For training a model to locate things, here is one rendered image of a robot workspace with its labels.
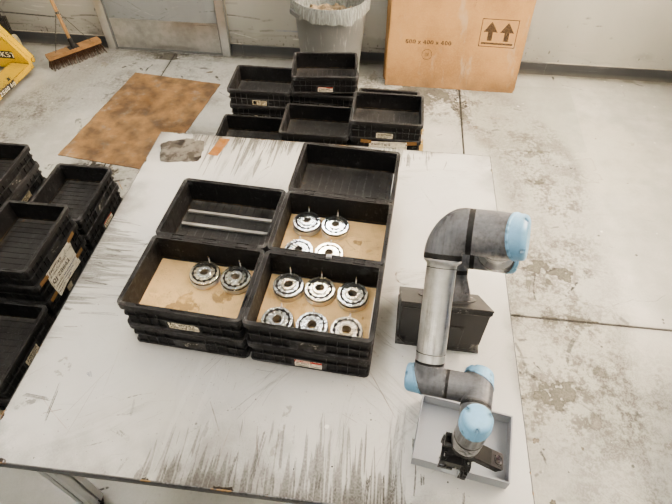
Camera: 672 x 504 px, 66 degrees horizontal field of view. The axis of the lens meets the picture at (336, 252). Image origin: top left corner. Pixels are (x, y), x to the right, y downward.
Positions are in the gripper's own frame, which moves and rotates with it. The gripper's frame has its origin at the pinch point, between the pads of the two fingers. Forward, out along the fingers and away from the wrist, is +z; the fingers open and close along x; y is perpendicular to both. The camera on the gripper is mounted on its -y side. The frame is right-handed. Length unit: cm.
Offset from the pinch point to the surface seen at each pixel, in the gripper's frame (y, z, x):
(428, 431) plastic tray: 9.9, 2.9, -10.5
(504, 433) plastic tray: -12.3, 3.0, -15.8
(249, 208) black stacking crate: 91, -10, -75
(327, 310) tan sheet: 49, -10, -37
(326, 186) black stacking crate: 65, -10, -95
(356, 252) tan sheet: 45, -10, -64
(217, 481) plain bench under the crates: 66, 3, 19
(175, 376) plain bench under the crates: 92, 3, -7
